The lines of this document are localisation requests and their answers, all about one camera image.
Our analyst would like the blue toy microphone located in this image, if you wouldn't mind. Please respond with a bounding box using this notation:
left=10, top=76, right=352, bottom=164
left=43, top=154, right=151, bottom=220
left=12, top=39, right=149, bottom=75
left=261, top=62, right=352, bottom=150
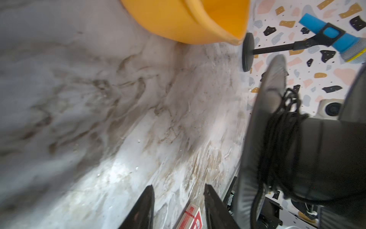
left=299, top=13, right=366, bottom=64

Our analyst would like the black microphone stand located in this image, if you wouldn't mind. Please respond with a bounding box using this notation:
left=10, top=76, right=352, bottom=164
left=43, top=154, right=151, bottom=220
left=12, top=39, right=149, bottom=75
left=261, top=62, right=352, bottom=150
left=242, top=23, right=346, bottom=72

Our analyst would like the black cable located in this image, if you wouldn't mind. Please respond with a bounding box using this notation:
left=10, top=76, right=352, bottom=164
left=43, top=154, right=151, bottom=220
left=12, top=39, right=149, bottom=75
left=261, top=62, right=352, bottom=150
left=250, top=88, right=366, bottom=229

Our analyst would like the grey perforated cable spool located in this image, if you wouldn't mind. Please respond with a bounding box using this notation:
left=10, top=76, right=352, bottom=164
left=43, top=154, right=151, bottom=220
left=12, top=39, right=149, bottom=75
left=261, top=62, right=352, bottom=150
left=234, top=55, right=366, bottom=229

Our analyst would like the yellow plastic bin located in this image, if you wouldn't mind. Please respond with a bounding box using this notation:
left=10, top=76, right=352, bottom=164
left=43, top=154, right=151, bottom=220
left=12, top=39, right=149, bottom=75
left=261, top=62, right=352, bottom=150
left=122, top=0, right=251, bottom=45

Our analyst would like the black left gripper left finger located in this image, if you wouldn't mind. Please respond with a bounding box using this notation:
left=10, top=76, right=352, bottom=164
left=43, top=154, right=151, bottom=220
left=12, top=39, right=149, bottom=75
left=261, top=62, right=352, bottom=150
left=118, top=185, right=155, bottom=229

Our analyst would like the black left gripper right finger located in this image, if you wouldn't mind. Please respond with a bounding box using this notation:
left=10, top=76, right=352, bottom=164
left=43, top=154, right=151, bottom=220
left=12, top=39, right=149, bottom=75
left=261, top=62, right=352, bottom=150
left=204, top=184, right=239, bottom=229

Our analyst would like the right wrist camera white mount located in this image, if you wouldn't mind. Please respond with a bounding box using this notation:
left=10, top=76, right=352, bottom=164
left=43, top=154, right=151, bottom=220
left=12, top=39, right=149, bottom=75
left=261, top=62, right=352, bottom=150
left=314, top=99, right=344, bottom=120

